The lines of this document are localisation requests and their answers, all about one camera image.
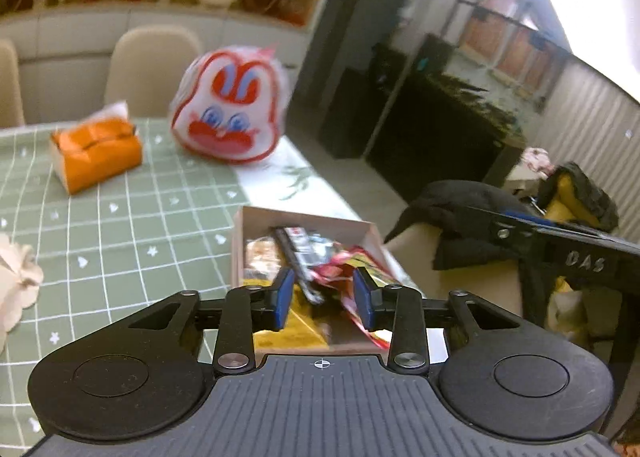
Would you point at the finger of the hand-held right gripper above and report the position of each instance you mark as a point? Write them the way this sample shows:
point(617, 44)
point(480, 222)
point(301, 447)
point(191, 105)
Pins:
point(525, 218)

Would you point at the black snack packet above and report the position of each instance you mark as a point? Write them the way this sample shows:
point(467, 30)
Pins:
point(300, 247)

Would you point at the red colourful snack packet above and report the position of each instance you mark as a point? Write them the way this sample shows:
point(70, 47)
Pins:
point(340, 262)

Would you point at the green checked table mat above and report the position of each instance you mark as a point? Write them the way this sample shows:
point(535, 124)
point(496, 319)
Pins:
point(125, 237)

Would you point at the rabbit face plastic bag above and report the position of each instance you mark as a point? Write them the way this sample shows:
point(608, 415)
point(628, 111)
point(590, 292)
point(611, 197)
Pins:
point(230, 107)

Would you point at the yellow black backpack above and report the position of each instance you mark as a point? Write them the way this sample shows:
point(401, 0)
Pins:
point(565, 197)

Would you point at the black floor appliance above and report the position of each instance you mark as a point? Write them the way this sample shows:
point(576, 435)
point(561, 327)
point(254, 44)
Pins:
point(350, 107)

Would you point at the pink cardboard box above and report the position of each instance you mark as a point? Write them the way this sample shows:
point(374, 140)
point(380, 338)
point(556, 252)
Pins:
point(241, 257)

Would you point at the black fish tank stand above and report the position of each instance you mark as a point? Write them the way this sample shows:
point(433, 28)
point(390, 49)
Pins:
point(430, 137)

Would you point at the orange tissue box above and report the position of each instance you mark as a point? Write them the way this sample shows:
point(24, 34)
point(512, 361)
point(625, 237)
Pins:
point(95, 157)

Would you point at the yellow snack packet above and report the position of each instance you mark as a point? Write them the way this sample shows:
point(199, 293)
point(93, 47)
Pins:
point(305, 327)

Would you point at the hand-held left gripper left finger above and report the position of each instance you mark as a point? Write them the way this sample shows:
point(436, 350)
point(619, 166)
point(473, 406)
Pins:
point(282, 299)

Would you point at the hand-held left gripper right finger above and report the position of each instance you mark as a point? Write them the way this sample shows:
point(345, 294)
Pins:
point(365, 299)

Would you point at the pink white cloth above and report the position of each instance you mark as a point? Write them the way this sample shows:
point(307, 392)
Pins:
point(536, 158)

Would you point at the cream dining chair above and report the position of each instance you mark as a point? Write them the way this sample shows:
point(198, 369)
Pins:
point(10, 87)
point(480, 287)
point(150, 67)

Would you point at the glass fish tank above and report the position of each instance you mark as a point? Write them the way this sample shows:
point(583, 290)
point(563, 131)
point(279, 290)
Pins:
point(470, 82)

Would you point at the black jacket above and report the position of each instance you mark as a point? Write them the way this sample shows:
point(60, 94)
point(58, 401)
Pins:
point(460, 217)

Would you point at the orange wooden window frame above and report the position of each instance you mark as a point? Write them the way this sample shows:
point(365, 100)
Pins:
point(500, 37)

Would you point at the beige cloth bag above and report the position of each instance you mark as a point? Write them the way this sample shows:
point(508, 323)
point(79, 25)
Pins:
point(15, 277)

